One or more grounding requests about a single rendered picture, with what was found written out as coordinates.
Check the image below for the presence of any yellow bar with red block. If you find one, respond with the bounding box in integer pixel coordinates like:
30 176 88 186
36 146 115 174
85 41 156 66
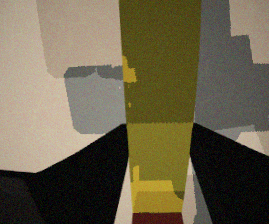
119 0 202 224

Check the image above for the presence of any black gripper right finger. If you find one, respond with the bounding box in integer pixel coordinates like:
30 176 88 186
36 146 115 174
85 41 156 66
190 123 269 224

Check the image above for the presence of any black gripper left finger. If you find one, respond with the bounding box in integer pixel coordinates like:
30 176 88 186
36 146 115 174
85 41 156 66
0 124 129 224

